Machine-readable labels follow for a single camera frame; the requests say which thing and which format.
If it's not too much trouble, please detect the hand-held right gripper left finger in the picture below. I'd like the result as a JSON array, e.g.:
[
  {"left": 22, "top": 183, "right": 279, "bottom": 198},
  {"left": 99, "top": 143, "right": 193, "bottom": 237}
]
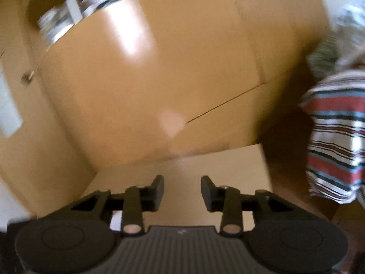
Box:
[{"left": 71, "top": 175, "right": 165, "bottom": 236}]

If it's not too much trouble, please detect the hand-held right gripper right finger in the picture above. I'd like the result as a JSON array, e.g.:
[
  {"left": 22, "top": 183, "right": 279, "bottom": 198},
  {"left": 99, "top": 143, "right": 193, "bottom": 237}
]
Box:
[{"left": 201, "top": 175, "right": 295, "bottom": 236}]

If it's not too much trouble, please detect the wooden wardrobe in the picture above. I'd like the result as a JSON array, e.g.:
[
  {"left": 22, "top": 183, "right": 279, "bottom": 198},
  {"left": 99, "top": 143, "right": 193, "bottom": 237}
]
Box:
[{"left": 0, "top": 0, "right": 334, "bottom": 179}]

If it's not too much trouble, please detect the striped blanket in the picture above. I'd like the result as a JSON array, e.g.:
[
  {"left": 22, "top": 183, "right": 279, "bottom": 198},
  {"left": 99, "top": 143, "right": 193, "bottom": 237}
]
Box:
[{"left": 299, "top": 70, "right": 365, "bottom": 205}]

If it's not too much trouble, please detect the green patterned cloth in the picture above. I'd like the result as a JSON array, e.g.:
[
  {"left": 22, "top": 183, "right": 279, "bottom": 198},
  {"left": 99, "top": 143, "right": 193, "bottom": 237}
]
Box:
[{"left": 306, "top": 34, "right": 343, "bottom": 78}]

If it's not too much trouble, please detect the pile of printed paper packets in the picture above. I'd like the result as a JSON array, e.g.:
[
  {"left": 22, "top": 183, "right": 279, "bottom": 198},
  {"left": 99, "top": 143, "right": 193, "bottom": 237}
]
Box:
[{"left": 37, "top": 6, "right": 72, "bottom": 44}]

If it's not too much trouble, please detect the white tall carton box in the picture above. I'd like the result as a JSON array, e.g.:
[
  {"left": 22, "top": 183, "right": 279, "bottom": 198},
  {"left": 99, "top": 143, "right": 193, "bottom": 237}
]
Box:
[{"left": 65, "top": 0, "right": 83, "bottom": 25}]

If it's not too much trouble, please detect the clear plastic bag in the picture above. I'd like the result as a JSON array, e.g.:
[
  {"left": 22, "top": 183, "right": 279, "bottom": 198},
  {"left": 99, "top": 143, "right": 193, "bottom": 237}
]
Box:
[{"left": 334, "top": 3, "right": 365, "bottom": 69}]

